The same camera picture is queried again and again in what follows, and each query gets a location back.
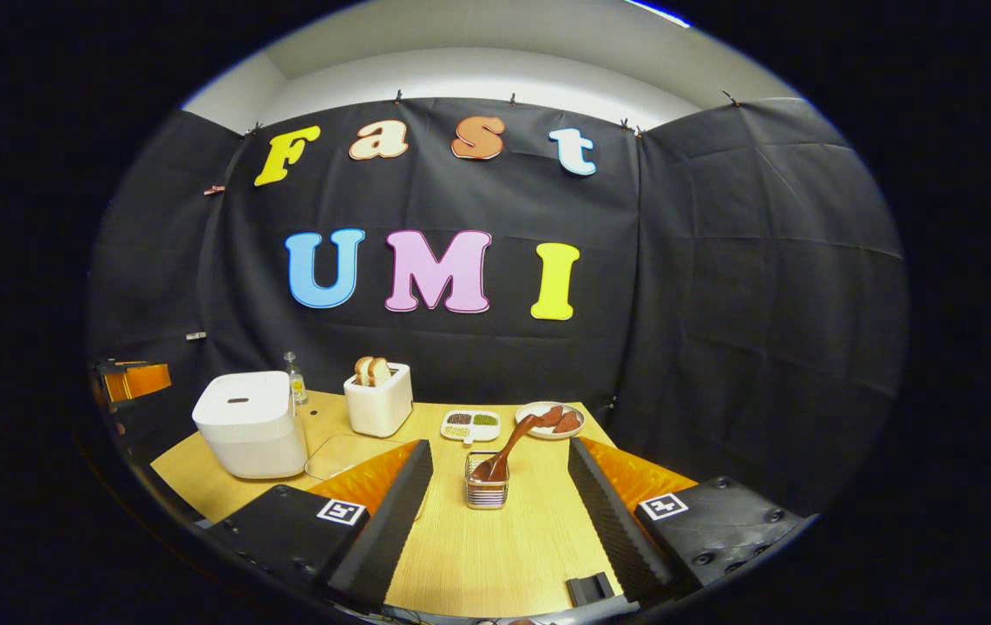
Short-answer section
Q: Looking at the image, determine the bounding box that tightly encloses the brown wooden spoon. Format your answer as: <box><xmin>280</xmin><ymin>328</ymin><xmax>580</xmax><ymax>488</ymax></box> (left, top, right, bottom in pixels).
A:
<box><xmin>471</xmin><ymin>413</ymin><xmax>546</xmax><ymax>484</ymax></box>

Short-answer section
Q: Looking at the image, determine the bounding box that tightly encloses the white divided dish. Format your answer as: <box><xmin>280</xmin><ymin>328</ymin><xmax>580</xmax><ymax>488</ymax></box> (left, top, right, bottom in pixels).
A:
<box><xmin>440</xmin><ymin>409</ymin><xmax>502</xmax><ymax>445</ymax></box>

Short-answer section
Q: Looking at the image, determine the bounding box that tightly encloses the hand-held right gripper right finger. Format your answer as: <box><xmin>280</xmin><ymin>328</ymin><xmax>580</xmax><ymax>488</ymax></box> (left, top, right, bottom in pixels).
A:
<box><xmin>567</xmin><ymin>437</ymin><xmax>809</xmax><ymax>604</ymax></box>

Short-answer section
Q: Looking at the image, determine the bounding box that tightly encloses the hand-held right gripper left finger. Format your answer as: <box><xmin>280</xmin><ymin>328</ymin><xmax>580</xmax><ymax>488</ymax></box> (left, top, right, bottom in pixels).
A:
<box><xmin>209</xmin><ymin>438</ymin><xmax>434</xmax><ymax>613</ymax></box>

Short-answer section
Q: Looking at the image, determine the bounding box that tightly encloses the clear plastic rice box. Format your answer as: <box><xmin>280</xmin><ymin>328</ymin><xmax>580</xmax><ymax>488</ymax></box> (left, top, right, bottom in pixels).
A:
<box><xmin>305</xmin><ymin>432</ymin><xmax>414</xmax><ymax>483</ymax></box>

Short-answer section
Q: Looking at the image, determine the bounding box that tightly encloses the white rice cooker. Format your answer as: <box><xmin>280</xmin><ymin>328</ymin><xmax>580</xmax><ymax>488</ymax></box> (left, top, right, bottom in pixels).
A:
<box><xmin>192</xmin><ymin>371</ymin><xmax>308</xmax><ymax>480</ymax></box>

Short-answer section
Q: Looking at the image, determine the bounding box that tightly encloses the black backdrop cloth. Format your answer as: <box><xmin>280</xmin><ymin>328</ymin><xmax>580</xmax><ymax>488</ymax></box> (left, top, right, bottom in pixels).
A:
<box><xmin>86</xmin><ymin>97</ymin><xmax>909</xmax><ymax>517</ymax></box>

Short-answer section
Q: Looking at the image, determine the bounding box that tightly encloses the small glass bottle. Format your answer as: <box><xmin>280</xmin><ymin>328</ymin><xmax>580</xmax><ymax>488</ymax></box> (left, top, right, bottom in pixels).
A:
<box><xmin>282</xmin><ymin>351</ymin><xmax>309</xmax><ymax>405</ymax></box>

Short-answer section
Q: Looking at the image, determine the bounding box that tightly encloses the metal wire chopstick holder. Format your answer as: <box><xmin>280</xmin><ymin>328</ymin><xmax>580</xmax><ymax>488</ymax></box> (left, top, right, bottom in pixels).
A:
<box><xmin>464</xmin><ymin>451</ymin><xmax>510</xmax><ymax>510</ymax></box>

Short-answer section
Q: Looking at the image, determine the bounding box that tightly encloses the round white plate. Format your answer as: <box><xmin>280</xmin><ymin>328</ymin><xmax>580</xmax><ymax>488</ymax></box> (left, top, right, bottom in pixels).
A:
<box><xmin>515</xmin><ymin>401</ymin><xmax>586</xmax><ymax>441</ymax></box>

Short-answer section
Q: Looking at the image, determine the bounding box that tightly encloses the white toaster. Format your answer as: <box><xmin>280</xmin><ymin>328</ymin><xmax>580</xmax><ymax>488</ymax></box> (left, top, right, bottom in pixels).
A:
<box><xmin>344</xmin><ymin>361</ymin><xmax>414</xmax><ymax>438</ymax></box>

